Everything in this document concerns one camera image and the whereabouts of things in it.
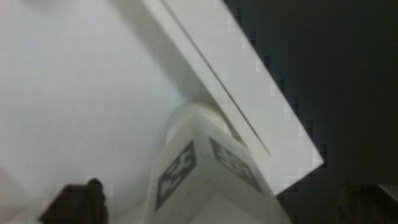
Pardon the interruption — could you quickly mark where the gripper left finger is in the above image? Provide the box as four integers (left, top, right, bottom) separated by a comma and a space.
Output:
37, 178, 108, 224

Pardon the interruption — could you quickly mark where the white table leg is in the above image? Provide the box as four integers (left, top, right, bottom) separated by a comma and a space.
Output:
144, 103, 293, 224

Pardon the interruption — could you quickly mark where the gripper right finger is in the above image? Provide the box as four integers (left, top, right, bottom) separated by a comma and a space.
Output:
334, 182, 398, 224

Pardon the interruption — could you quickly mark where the white square table top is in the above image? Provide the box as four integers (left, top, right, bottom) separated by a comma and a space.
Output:
0, 0, 323, 224

